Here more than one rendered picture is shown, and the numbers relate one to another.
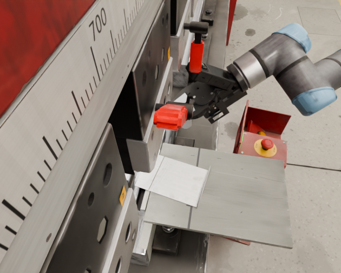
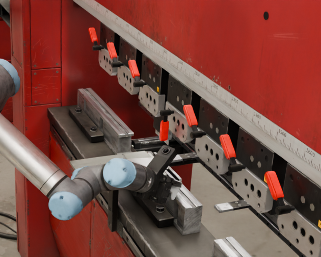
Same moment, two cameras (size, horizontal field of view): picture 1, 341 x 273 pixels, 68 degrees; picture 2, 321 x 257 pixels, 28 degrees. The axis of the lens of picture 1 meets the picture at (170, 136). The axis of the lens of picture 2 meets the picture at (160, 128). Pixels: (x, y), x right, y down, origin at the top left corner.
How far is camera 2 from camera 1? 2.12 m
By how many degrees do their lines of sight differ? 99
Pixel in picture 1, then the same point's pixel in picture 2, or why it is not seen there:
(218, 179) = not seen: hidden behind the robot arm
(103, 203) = (131, 56)
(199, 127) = (165, 241)
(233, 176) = not seen: hidden behind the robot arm
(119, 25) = (141, 40)
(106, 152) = (134, 50)
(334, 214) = not seen: outside the picture
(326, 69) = (86, 172)
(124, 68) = (141, 48)
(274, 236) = (80, 161)
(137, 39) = (145, 51)
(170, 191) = (141, 159)
